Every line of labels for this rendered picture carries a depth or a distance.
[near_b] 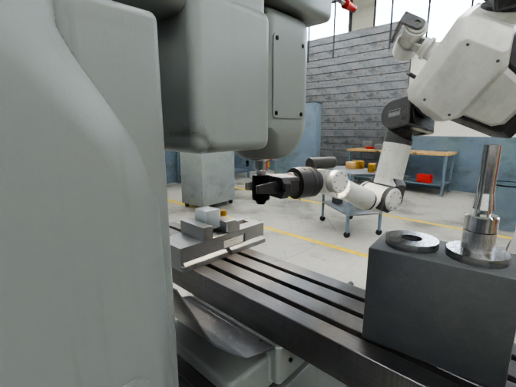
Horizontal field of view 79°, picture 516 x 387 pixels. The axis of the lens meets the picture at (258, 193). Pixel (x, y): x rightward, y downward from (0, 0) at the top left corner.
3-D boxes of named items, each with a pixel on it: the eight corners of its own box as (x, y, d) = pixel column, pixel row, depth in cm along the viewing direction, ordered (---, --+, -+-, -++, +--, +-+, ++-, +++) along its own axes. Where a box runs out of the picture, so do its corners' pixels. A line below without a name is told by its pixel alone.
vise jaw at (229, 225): (216, 222, 112) (216, 211, 111) (239, 229, 103) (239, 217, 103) (202, 225, 108) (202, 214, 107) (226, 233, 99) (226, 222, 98)
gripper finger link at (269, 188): (256, 183, 79) (276, 181, 82) (256, 195, 79) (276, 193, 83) (259, 183, 77) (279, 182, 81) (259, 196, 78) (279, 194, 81)
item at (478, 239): (481, 245, 54) (486, 216, 53) (501, 256, 50) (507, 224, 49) (454, 244, 55) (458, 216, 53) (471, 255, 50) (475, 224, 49)
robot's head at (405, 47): (425, 53, 95) (400, 38, 97) (440, 28, 85) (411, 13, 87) (412, 69, 94) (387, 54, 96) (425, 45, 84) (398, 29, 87)
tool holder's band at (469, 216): (486, 216, 53) (487, 210, 53) (507, 224, 49) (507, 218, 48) (458, 216, 53) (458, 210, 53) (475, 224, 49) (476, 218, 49)
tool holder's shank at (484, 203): (485, 212, 52) (496, 144, 50) (499, 217, 49) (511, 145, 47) (466, 211, 52) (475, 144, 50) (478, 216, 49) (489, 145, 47)
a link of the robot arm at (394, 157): (375, 203, 118) (389, 144, 115) (405, 213, 107) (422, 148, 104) (354, 201, 112) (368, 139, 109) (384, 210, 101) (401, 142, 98)
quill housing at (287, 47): (256, 153, 94) (255, 38, 88) (314, 157, 81) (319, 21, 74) (205, 157, 81) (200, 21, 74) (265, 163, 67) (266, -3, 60)
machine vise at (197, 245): (238, 232, 122) (238, 204, 120) (266, 241, 112) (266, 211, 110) (156, 258, 98) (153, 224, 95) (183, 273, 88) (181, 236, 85)
